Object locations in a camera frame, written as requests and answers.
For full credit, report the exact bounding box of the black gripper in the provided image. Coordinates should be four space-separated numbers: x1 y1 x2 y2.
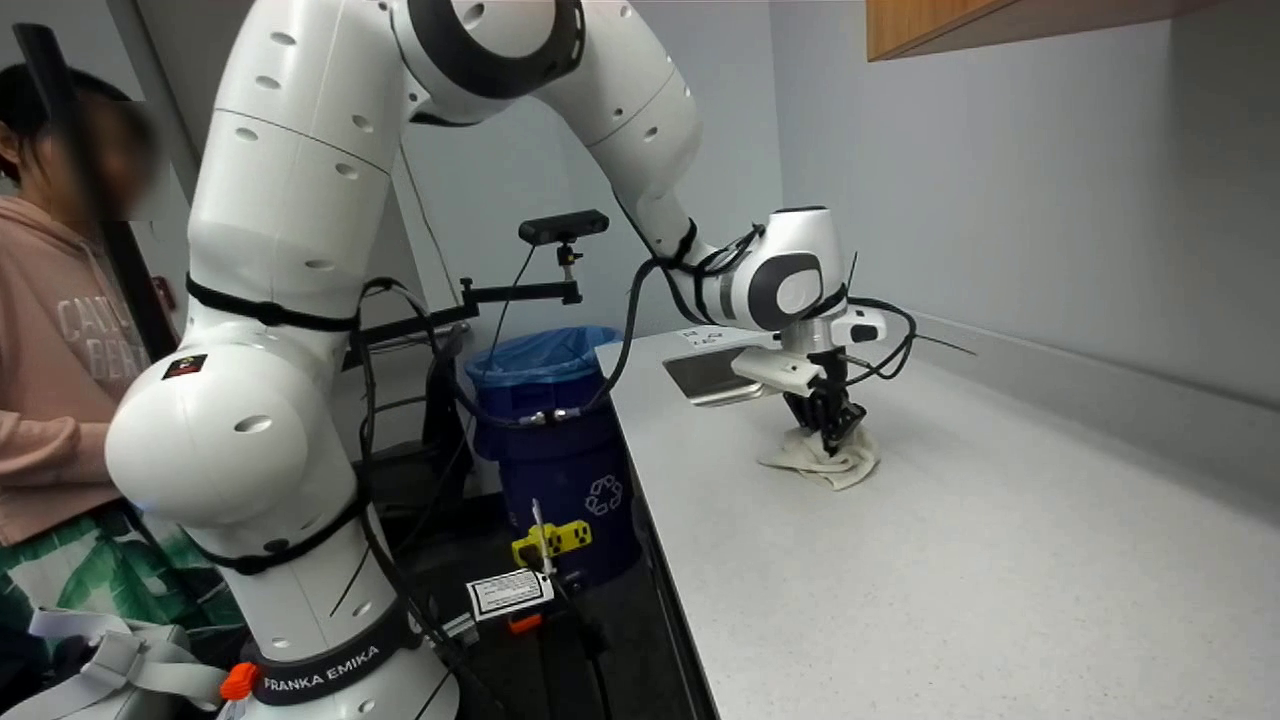
789 345 874 461

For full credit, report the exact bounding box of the cream wiping cloth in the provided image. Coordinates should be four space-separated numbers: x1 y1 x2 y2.
760 421 886 498

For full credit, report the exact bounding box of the black white checkerboard plate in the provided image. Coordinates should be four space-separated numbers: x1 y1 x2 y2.
659 345 773 412

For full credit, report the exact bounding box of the blue recycling bin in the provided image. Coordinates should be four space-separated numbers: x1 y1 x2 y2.
461 323 645 594

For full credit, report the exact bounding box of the yellow clamp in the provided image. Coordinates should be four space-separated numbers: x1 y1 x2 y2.
507 498 595 579

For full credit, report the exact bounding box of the white label tag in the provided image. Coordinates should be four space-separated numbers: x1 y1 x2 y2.
461 568 560 625

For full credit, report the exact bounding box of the orange round knob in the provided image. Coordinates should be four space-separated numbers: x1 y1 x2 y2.
216 660 262 707

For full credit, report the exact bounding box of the person in pink hoodie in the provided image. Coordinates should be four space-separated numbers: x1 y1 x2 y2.
0 55 254 714

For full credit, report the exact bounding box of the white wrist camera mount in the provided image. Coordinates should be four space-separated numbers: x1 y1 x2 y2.
729 339 821 399

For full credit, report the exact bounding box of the thick black camera cable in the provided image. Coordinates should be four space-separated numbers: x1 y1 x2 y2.
603 217 925 396

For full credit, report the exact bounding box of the black stereo camera bar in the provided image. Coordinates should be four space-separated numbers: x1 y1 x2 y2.
517 205 617 251

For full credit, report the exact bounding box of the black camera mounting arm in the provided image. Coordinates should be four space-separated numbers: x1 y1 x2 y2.
346 239 592 362

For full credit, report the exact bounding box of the thin black cable loop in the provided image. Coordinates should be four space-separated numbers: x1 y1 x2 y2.
350 272 473 568

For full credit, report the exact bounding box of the wooden wall cabinet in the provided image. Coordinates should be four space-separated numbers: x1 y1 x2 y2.
864 0 1212 65

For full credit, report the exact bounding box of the grey white strap bag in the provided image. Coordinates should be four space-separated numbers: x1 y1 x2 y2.
0 605 232 720

